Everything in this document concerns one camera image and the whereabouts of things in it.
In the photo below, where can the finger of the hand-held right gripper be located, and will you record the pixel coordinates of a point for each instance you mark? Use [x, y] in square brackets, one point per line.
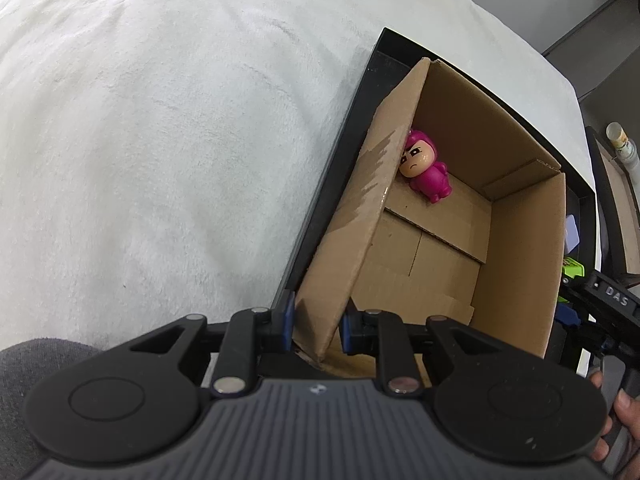
[572, 291]
[566, 316]

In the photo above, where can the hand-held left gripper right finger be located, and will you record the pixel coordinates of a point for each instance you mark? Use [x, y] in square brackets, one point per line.
[345, 333]

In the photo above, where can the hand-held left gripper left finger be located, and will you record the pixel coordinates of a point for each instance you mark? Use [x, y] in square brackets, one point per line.
[288, 321]

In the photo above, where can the brown cardboard box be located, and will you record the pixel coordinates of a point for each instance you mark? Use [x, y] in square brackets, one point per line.
[450, 270]

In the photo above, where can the black plastic tray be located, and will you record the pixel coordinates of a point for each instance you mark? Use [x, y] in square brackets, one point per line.
[330, 200]

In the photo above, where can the person's right hand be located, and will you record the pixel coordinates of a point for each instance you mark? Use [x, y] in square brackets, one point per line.
[627, 410]

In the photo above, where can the black framed wooden table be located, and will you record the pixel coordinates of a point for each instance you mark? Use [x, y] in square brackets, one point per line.
[619, 200]

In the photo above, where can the white bottle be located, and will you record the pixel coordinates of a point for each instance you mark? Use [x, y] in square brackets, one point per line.
[618, 135]

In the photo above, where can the pink toy figure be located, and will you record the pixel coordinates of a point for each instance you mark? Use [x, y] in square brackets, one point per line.
[430, 175]

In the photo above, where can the grey clothing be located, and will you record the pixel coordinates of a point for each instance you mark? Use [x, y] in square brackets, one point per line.
[30, 375]

